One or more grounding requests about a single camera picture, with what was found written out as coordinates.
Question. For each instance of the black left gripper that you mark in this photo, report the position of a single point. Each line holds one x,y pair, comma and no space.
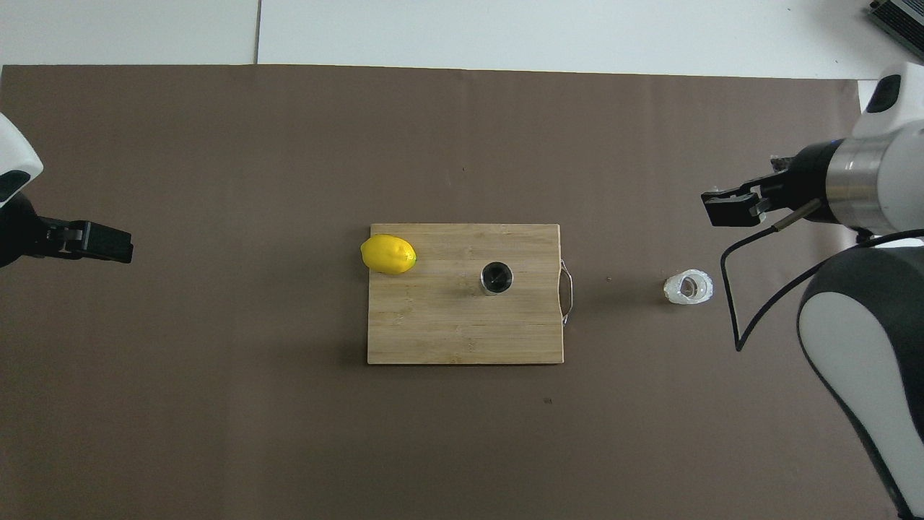
14,235

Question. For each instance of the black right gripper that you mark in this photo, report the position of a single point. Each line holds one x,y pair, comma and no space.
805,180

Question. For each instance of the stainless steel jigger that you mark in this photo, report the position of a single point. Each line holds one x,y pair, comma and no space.
497,276

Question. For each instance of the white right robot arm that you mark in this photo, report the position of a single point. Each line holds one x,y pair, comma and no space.
866,347

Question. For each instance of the brown paper table mat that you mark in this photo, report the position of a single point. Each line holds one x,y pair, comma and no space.
216,397

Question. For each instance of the grey finned electronics box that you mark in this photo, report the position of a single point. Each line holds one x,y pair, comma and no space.
902,18

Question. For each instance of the yellow lemon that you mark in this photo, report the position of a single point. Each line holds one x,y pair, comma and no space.
388,254

